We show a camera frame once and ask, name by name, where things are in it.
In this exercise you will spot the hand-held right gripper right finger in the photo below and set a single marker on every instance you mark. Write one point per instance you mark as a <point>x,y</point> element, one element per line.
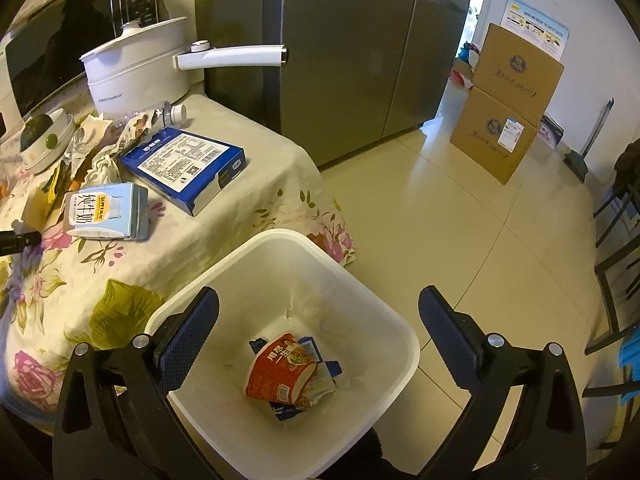
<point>445,330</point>

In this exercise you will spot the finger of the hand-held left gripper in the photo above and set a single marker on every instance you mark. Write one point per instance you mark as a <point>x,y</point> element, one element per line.
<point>20,242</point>

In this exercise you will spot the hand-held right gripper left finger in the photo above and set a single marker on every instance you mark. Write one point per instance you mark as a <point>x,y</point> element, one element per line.
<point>192,332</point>

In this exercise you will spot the orange peel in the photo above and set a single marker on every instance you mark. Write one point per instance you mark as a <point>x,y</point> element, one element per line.
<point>45,202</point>

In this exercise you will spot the light blue milk carton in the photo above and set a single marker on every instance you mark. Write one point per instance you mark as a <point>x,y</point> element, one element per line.
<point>100,210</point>

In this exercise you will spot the white plastic trash bin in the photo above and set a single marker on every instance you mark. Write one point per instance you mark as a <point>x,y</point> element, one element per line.
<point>300,280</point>

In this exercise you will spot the red instant noodle cup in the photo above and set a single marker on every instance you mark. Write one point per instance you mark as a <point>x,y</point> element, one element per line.
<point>272,370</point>

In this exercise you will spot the white bowl with avocado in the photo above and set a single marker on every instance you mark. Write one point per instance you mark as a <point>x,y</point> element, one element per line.
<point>60,147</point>

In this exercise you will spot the small green lime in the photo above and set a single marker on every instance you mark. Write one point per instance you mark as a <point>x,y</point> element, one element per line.
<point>50,140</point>

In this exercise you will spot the dark green avocado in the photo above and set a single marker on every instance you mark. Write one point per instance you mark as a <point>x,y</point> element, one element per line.
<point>36,130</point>

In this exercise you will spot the floral tablecloth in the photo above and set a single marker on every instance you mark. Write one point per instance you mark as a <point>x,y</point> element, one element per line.
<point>225,200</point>

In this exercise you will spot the blue flat cardboard box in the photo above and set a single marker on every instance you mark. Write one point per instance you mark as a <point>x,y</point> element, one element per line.
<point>180,160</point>

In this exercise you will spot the black metal chair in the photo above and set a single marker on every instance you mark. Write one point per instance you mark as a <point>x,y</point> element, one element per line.
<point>607,265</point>

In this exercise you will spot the blue cloth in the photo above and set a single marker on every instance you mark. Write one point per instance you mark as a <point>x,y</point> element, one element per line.
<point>630,357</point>

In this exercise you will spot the black microwave oven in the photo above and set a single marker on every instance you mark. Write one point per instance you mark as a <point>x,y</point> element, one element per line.
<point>50,55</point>

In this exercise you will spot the clear plastic bottle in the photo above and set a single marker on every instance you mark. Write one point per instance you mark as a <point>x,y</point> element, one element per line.
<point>170,114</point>

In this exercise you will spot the brown cardboard box white label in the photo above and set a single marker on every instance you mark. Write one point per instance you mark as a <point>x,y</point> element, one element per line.
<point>490,130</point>

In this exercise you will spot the blue printed box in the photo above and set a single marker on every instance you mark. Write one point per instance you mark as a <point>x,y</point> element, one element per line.
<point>552,132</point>

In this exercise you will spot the grey refrigerator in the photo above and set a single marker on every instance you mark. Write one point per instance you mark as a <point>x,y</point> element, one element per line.
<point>340,60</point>

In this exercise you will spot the wall poster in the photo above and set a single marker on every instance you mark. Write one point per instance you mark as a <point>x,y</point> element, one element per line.
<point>545,20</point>

